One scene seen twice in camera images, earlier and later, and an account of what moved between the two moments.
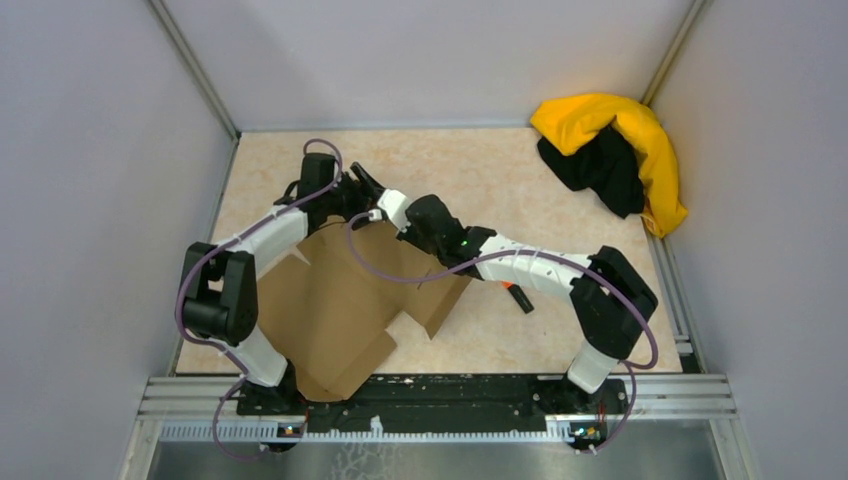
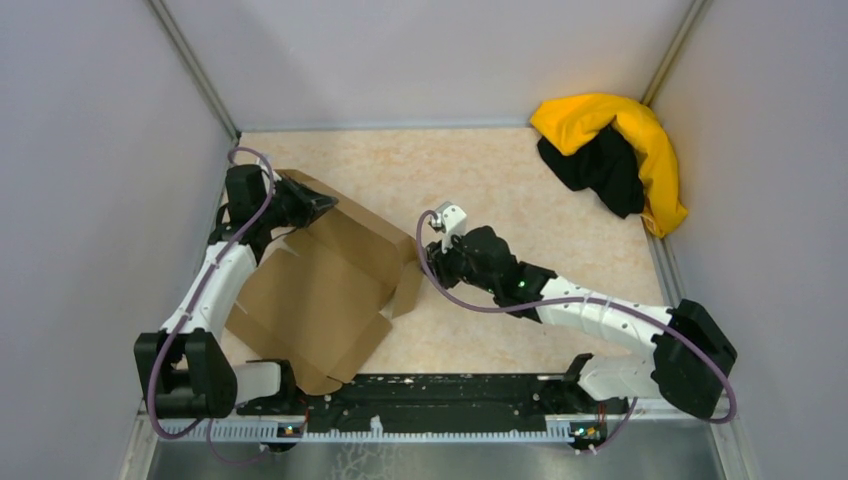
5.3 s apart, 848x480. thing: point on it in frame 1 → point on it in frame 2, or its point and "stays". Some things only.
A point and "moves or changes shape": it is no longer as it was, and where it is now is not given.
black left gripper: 357,197 → 311,203
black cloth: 609,165 stays
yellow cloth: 565,122 stays
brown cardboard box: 329,319 moves or changes shape
